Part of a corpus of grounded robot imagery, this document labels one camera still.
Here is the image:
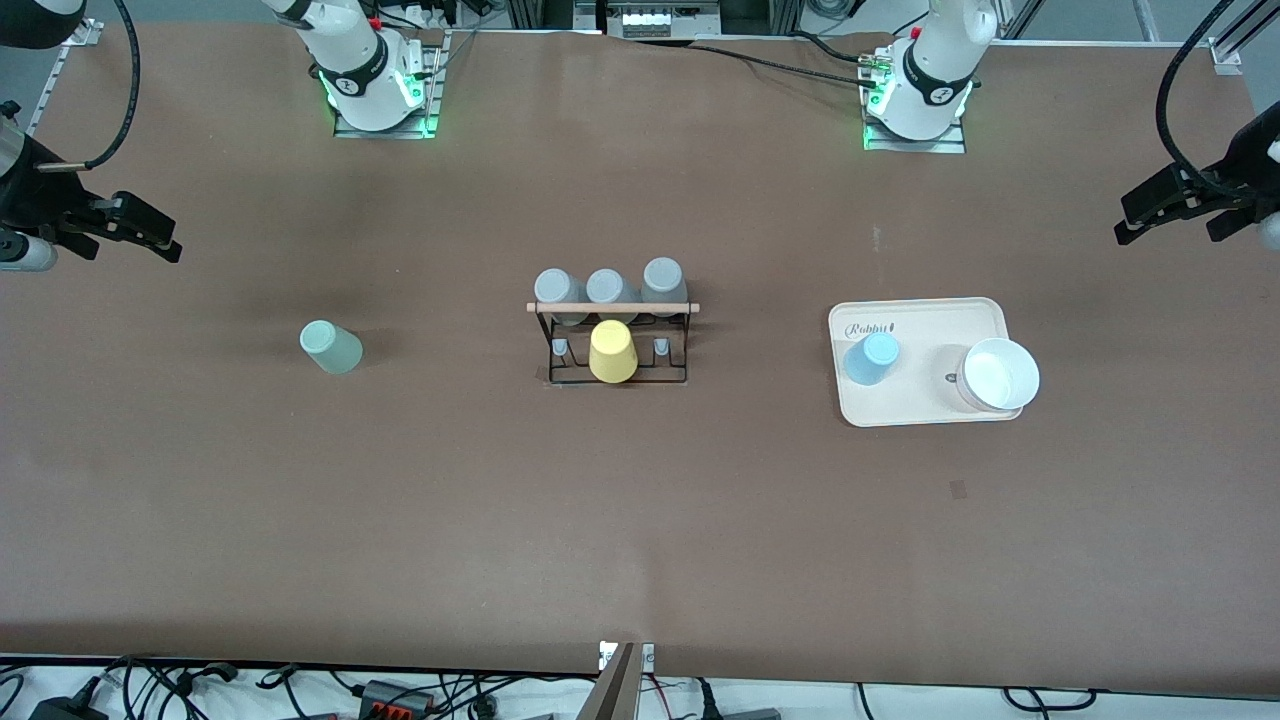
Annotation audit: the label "pale green plastic cup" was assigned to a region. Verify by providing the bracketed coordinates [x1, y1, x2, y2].
[300, 320, 364, 376]

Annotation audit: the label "light blue plastic cup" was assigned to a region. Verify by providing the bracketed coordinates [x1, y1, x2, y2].
[843, 333, 901, 387]

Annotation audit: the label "white bowl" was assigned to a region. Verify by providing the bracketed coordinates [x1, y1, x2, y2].
[955, 337, 1041, 414]

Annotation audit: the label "beige plastic tray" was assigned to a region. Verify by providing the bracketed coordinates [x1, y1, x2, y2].
[828, 297, 1009, 429]

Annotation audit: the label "grey plastic cup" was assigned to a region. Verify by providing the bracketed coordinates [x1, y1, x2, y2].
[585, 268, 641, 321]
[640, 257, 689, 319]
[533, 268, 589, 327]

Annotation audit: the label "yellow plastic cup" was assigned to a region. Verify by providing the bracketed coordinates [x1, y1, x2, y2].
[588, 319, 639, 384]

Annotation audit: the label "black power brick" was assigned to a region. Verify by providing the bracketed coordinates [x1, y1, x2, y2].
[28, 692, 106, 720]

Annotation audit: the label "black orange power adapter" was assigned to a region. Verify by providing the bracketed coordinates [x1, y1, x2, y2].
[358, 680, 433, 719]

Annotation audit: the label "white device with ports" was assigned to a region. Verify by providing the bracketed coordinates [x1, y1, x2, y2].
[620, 5, 721, 39]

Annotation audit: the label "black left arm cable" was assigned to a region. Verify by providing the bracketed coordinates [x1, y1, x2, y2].
[1155, 0, 1238, 196]

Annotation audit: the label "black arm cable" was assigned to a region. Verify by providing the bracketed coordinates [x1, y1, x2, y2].
[1155, 0, 1238, 196]
[85, 0, 142, 171]

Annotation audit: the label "aluminium table edge rail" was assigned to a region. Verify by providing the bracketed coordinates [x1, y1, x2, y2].
[25, 20, 103, 136]

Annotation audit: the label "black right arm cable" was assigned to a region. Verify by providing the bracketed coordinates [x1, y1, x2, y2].
[85, 0, 142, 171]

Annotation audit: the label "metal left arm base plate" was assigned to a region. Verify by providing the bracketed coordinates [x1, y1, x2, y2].
[862, 55, 968, 154]

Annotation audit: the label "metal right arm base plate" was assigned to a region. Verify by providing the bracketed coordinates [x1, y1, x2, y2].
[333, 30, 444, 139]

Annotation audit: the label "black cable on table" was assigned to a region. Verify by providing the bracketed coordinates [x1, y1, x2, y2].
[690, 30, 886, 89]

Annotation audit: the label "black tangled floor cables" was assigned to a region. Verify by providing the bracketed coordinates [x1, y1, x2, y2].
[0, 655, 601, 720]

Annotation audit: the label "black wire cup rack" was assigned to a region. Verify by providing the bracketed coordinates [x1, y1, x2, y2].
[526, 298, 701, 387]

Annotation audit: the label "black looped floor cable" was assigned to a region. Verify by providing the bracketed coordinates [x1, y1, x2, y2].
[1003, 686, 1098, 713]

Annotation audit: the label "grey camera support post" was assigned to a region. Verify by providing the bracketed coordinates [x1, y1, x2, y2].
[578, 642, 641, 720]

